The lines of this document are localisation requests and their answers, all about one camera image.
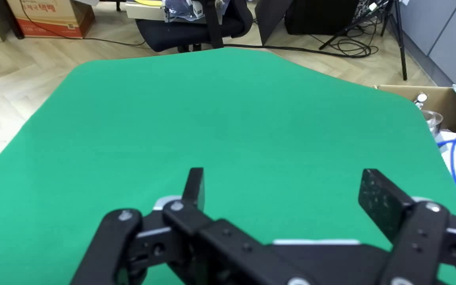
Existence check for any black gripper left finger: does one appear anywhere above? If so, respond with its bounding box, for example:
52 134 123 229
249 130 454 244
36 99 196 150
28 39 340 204
71 166 264 285

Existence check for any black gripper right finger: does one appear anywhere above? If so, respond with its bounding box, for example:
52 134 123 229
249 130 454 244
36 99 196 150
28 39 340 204
356 166 456 285

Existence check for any clear glass jar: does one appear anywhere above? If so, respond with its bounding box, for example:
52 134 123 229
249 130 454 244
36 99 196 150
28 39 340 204
422 107 444 134

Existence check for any green table cloth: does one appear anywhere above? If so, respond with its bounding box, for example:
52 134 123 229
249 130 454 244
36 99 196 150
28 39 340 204
0 46 456 285

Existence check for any open cardboard box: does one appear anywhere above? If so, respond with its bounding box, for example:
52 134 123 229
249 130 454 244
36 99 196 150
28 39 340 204
376 84 456 136

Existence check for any black light stand tripod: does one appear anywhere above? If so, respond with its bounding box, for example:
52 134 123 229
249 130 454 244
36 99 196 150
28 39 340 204
319 0 409 82

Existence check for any grey partition panel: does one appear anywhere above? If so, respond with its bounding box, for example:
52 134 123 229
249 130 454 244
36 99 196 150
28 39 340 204
398 0 456 88

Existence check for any black office chair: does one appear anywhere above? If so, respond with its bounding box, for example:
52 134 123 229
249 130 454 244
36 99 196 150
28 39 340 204
134 0 254 54

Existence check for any black equipment case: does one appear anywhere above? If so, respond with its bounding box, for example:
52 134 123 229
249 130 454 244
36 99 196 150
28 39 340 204
281 0 360 36

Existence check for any red printed cardboard box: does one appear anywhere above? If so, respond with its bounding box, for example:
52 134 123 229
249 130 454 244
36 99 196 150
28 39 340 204
4 0 96 41

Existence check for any black floor cable bundle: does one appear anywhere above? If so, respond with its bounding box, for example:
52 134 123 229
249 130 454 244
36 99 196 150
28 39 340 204
330 28 373 60

